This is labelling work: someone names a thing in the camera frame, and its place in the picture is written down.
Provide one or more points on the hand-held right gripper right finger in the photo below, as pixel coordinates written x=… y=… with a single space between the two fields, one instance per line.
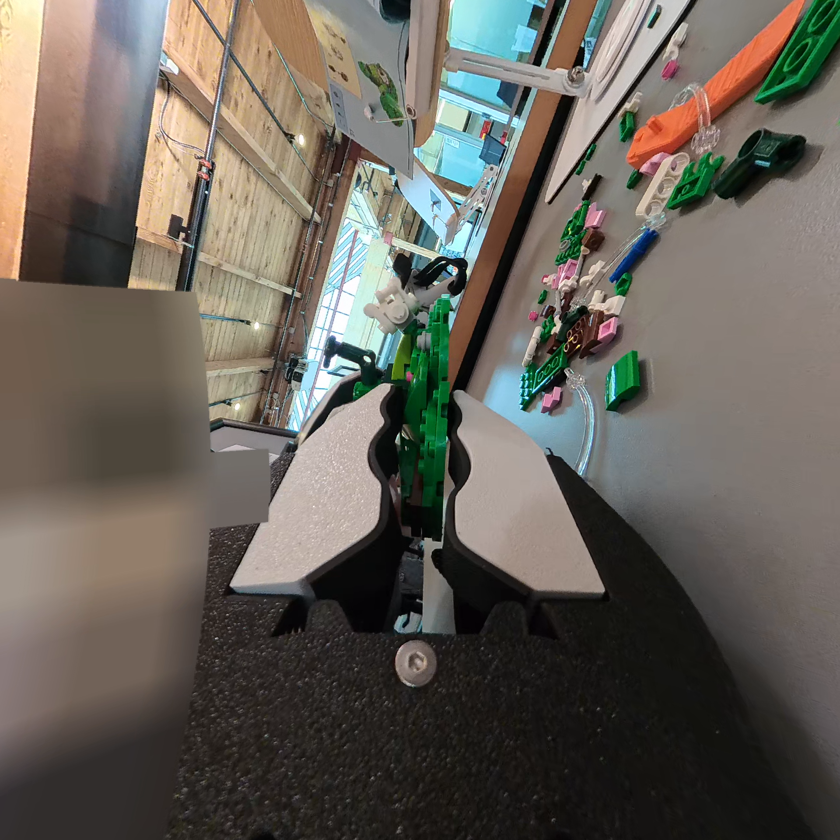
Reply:
x=518 y=505

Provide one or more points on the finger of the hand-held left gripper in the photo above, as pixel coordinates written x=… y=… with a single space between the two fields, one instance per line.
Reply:
x=321 y=410

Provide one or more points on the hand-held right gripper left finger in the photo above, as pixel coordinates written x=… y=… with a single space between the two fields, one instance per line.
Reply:
x=321 y=499

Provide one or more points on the dark green lego bar piece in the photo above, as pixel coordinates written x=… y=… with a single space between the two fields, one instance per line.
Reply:
x=354 y=359

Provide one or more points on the green lego model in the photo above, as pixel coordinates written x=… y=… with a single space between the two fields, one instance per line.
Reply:
x=426 y=394

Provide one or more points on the pile of green pink lego pieces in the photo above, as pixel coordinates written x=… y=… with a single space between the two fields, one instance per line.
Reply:
x=544 y=377

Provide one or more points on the long clear lego tube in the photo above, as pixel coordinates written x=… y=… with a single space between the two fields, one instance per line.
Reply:
x=589 y=426

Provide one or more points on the green curved lego slope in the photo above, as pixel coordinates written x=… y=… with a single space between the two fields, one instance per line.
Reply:
x=622 y=380

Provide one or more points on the blue lego bar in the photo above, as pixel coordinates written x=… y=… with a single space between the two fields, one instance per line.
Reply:
x=633 y=256

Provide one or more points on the lego instruction booklet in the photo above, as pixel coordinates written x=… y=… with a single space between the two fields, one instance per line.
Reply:
x=374 y=79

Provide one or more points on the white lego beam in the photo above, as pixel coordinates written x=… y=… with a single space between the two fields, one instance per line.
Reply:
x=659 y=184

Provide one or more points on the green lego leaf piece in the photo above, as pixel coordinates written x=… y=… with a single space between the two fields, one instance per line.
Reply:
x=692 y=184

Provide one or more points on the dark green lego connector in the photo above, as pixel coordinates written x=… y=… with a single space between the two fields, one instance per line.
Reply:
x=761 y=161

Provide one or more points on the short clear lego tube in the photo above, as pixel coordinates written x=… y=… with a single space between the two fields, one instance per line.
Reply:
x=702 y=111

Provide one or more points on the green lego plate with holes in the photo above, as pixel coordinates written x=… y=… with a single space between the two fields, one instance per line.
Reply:
x=800 y=52

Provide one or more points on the black looped object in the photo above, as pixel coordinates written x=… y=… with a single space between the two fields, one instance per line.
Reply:
x=439 y=266

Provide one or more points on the metal conduit pipe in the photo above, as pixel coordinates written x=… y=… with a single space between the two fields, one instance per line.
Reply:
x=207 y=170

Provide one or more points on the white desk stand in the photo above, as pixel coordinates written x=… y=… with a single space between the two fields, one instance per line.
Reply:
x=584 y=144

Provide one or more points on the orange brick separator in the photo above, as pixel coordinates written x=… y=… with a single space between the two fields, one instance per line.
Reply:
x=722 y=85

